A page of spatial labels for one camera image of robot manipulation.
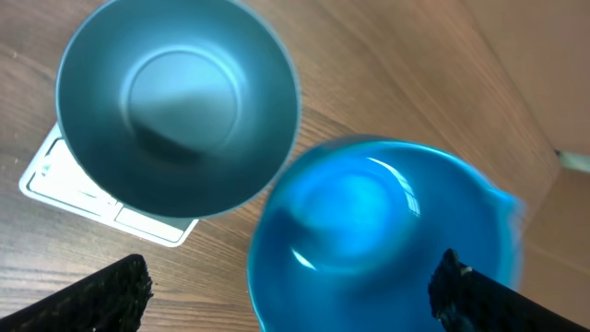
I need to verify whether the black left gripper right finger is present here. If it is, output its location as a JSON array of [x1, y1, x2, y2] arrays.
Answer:
[[428, 249, 589, 332]]

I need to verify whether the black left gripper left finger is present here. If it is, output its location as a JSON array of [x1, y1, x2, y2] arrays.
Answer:
[[1, 254, 153, 332]]

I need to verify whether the blue plastic measuring scoop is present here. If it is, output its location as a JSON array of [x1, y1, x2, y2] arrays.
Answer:
[[246, 136, 523, 331]]

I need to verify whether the white digital kitchen scale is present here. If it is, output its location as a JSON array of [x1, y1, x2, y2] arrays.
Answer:
[[18, 124, 198, 247]]

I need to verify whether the teal metal bowl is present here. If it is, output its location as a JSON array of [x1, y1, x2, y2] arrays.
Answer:
[[55, 0, 302, 219]]

